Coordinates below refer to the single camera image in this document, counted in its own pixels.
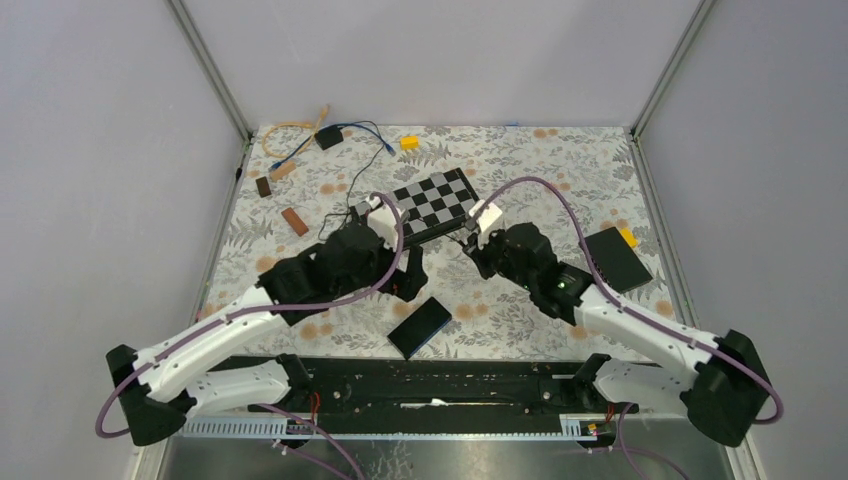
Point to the black white checkerboard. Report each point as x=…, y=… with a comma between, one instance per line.
x=434, y=207

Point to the reddish brown wooden block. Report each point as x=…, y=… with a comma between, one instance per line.
x=295, y=222

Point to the light tan wooden block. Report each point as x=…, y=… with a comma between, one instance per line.
x=282, y=171

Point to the dark brown wooden block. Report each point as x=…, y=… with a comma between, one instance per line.
x=263, y=187

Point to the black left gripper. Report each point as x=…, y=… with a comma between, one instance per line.
x=407, y=285

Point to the yellow block near wall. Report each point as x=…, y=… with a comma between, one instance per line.
x=409, y=143

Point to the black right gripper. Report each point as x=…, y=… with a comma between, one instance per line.
x=479, y=253

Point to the floral patterned table mat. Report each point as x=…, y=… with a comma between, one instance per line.
x=567, y=181

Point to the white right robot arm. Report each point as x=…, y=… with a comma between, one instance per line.
x=718, y=382

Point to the large black network switch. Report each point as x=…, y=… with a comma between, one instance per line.
x=616, y=261

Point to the small black network switch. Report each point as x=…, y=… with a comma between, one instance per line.
x=419, y=327

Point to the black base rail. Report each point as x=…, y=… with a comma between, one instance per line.
x=441, y=397

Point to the yellow block at right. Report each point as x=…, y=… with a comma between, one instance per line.
x=629, y=238

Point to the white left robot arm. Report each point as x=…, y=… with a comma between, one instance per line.
x=160, y=387

